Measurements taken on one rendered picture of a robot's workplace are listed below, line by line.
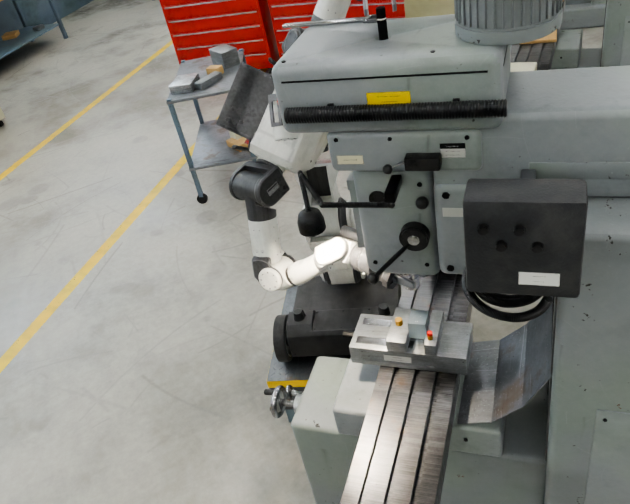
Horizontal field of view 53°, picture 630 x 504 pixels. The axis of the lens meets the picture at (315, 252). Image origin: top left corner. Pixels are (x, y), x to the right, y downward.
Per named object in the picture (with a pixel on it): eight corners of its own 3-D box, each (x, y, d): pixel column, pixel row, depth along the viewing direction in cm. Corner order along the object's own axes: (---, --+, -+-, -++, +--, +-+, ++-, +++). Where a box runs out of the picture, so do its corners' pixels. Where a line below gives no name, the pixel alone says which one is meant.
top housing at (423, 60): (281, 137, 139) (265, 66, 130) (316, 87, 158) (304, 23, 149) (503, 132, 123) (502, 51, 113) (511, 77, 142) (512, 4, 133)
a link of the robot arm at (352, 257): (354, 271, 176) (324, 259, 183) (374, 275, 185) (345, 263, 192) (366, 233, 175) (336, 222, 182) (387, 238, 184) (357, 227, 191)
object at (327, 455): (318, 523, 239) (286, 424, 204) (340, 452, 263) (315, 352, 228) (542, 568, 212) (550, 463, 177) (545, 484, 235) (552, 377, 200)
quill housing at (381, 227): (365, 277, 161) (347, 169, 143) (383, 230, 177) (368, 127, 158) (440, 281, 155) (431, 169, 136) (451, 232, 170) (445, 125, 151)
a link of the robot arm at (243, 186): (236, 217, 195) (230, 174, 189) (259, 208, 200) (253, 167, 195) (259, 223, 186) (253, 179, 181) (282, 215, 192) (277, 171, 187)
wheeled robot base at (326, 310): (304, 268, 315) (291, 213, 296) (408, 260, 305) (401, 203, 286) (286, 363, 265) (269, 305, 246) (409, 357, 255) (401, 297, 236)
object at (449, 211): (438, 277, 152) (431, 186, 136) (452, 219, 170) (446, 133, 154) (521, 282, 145) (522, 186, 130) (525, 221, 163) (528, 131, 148)
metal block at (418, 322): (409, 338, 185) (407, 323, 182) (413, 323, 190) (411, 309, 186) (426, 339, 184) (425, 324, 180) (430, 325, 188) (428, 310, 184)
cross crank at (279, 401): (265, 423, 226) (258, 402, 219) (276, 398, 235) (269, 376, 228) (306, 429, 221) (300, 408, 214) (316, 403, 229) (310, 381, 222)
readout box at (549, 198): (465, 296, 119) (460, 204, 107) (470, 266, 126) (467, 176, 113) (579, 304, 112) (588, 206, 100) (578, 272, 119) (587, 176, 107)
